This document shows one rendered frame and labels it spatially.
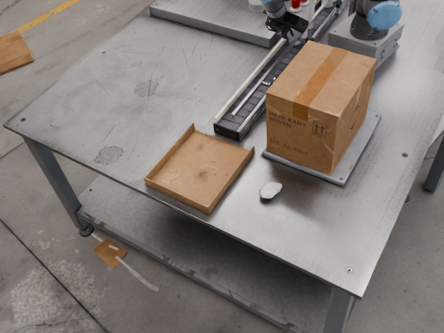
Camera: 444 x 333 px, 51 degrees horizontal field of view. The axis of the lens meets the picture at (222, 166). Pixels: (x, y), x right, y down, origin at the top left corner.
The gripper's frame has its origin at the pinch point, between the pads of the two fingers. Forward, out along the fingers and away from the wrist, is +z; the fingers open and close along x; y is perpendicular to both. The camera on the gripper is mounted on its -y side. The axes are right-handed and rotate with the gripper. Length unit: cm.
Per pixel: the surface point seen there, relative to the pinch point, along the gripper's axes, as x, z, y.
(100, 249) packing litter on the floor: 122, 37, 65
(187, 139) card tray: 58, -22, 13
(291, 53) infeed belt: 5.8, 2.9, -1.6
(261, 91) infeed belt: 28.5, -10.2, -1.8
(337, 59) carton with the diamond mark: 16.8, -31.1, -30.2
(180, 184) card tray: 74, -31, 3
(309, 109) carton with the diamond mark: 38, -42, -32
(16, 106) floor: 71, 66, 197
